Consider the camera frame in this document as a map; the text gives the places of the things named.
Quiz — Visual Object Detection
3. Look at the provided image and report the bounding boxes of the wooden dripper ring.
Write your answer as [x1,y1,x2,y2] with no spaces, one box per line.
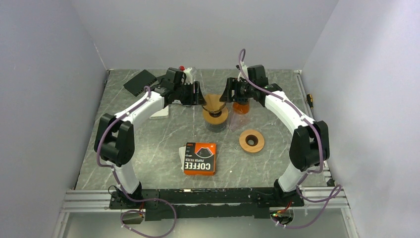
[202,108,229,125]
[239,129,265,154]

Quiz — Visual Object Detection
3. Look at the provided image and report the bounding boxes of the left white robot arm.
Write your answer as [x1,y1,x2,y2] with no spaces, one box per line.
[94,66,205,208]

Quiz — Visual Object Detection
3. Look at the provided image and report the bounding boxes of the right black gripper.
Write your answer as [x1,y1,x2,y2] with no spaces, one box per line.
[219,77,256,103]

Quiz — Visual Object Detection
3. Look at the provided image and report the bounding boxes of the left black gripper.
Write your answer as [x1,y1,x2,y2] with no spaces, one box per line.
[174,81,207,106]

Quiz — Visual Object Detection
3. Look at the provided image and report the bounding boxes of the white square adapter box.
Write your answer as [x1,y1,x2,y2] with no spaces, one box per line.
[150,107,169,119]

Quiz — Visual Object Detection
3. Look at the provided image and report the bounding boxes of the brown paper coffee filter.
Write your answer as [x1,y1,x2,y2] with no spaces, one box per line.
[204,94,222,104]

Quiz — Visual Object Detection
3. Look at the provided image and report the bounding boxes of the grey ribbed glass dripper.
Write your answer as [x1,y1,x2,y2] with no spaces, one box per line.
[202,103,226,118]

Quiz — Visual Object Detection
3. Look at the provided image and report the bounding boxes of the orange coffee filter box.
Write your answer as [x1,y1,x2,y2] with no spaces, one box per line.
[178,142,216,176]

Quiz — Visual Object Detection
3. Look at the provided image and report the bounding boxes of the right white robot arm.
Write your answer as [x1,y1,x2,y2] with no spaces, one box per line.
[219,62,329,206]

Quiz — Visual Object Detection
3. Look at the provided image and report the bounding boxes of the yellow black screwdriver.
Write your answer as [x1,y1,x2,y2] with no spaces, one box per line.
[306,94,314,109]

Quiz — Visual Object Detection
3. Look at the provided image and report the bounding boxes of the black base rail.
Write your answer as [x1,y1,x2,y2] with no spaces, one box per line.
[109,187,304,221]

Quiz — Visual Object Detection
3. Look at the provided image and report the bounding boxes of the orange glass carafe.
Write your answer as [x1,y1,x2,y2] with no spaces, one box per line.
[232,102,250,115]

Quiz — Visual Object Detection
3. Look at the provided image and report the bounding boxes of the black network switch box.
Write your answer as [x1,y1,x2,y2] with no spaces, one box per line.
[123,69,157,97]

